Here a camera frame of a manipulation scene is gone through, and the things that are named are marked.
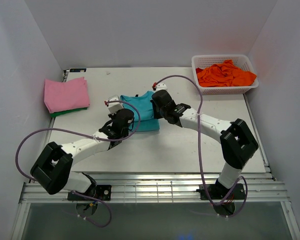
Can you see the aluminium rail frame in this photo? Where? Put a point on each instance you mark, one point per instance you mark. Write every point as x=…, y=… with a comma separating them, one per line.
x=154, y=180

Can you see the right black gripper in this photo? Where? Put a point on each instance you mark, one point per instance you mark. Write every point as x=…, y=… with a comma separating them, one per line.
x=156, y=115

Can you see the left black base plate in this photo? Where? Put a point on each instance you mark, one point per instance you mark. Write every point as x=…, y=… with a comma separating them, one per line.
x=101, y=192

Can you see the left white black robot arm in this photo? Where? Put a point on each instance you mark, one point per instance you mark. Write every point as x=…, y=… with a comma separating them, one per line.
x=53, y=168

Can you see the folded pink t shirt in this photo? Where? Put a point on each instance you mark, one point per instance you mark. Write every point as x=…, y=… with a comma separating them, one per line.
x=65, y=96

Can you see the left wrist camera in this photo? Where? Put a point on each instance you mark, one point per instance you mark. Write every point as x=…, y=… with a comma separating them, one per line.
x=113, y=104

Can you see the teal t shirt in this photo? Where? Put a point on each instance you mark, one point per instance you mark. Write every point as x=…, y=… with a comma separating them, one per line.
x=143, y=104

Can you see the orange t shirt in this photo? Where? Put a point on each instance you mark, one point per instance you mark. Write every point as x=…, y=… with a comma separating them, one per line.
x=224, y=74

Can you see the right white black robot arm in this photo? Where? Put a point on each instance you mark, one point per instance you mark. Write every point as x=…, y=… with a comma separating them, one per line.
x=238, y=144

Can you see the blue label sticker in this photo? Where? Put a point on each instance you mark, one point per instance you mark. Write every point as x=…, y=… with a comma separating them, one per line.
x=77, y=70

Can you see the folded green t shirt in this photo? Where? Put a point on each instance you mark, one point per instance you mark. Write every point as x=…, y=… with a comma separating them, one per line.
x=60, y=113

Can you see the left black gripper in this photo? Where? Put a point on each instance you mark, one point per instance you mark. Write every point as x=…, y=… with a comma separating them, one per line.
x=112, y=116

